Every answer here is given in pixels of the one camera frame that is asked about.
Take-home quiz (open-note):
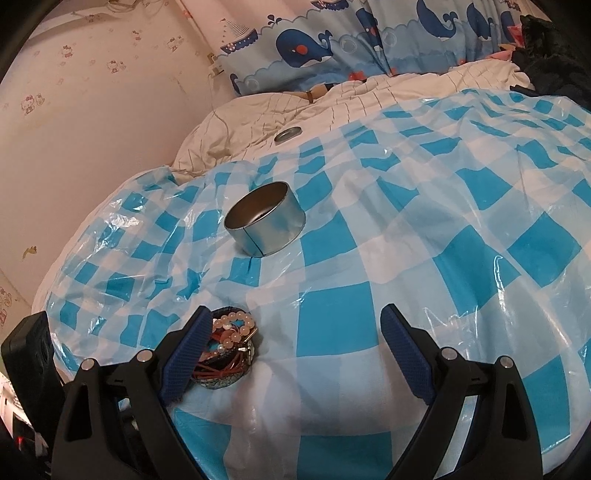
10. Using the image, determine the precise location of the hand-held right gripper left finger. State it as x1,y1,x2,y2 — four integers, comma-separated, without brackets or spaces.
51,305,211,480

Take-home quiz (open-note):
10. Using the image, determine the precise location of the silver bangle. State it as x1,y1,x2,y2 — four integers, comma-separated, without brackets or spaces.
201,339,258,391

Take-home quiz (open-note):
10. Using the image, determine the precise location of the black garment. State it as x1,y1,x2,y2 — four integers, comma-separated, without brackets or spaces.
510,14,591,91

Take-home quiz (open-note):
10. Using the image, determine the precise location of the red cord bracelet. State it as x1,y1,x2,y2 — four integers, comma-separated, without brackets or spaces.
193,353,245,384

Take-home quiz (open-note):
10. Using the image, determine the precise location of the whale print curtain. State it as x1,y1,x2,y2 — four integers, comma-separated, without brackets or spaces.
217,0,527,95

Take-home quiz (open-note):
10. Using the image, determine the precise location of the white bead bracelet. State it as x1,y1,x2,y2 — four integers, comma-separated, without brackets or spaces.
211,311,256,354

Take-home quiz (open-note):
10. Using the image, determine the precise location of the white grid quilt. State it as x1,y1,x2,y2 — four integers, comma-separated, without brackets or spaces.
173,62,536,175

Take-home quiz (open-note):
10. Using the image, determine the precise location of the thin white cable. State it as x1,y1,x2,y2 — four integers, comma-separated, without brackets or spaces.
209,75,229,127

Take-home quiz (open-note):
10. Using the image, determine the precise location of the brown strap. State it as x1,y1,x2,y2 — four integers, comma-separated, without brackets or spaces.
304,83,339,100

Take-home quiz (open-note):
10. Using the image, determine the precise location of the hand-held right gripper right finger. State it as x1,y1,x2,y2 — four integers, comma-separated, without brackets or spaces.
379,303,543,480

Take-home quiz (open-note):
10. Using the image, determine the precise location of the blue checkered plastic sheet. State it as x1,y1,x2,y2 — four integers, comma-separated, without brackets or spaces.
32,85,591,480

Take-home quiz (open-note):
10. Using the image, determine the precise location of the round metal tin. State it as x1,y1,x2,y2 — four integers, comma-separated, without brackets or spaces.
224,181,307,257

